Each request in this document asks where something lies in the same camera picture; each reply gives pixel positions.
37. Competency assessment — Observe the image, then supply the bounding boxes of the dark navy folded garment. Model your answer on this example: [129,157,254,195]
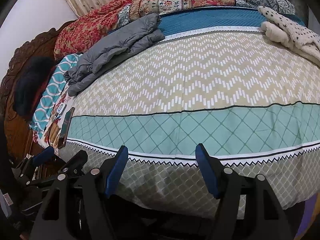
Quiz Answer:
[12,56,55,121]

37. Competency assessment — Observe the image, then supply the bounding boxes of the grey puffer jacket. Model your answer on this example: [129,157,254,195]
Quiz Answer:
[64,13,165,97]

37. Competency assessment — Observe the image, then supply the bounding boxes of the red floral quilt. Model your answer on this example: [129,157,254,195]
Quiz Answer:
[54,0,296,60]

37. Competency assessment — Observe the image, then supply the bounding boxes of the carved wooden headboard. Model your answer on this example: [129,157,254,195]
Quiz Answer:
[1,21,72,162]

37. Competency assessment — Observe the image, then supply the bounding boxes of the white floral fleece blanket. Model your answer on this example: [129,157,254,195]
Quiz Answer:
[36,84,74,156]

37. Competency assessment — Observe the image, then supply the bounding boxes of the white black-spotted fleece garment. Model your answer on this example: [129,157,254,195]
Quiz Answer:
[258,6,319,66]

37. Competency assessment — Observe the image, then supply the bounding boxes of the teal white patterned pillow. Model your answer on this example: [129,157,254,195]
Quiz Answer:
[29,53,82,138]

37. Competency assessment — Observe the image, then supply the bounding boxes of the white power bank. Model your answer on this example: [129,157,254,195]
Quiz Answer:
[56,103,67,115]

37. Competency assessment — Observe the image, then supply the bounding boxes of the black smartphone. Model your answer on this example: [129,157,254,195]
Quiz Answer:
[57,107,75,149]

